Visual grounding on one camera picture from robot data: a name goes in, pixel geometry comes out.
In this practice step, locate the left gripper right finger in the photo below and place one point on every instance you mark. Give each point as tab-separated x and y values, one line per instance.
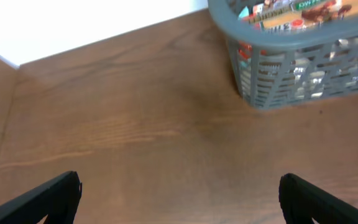
302	202

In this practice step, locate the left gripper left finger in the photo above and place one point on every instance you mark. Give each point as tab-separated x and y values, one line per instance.
55	201

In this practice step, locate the red spaghetti packet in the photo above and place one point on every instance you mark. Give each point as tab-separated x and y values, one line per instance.
291	16

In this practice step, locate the teal white small packet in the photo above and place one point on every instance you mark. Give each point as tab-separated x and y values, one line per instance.
244	14

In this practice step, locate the grey plastic basket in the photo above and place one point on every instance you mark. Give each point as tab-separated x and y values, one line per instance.
276	70

